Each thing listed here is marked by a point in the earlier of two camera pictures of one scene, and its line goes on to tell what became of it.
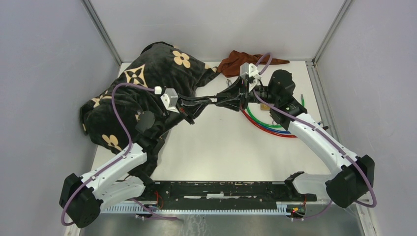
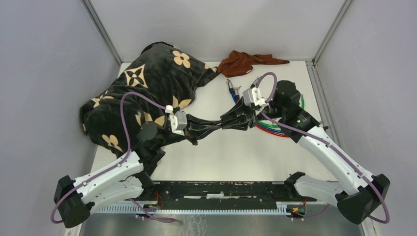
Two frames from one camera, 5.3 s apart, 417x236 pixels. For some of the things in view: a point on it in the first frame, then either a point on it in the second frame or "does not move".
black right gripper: [230, 91] to [239, 108]
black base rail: [222, 192] does not move
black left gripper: [191, 112] to [196, 130]
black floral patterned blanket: [132, 110] does not move
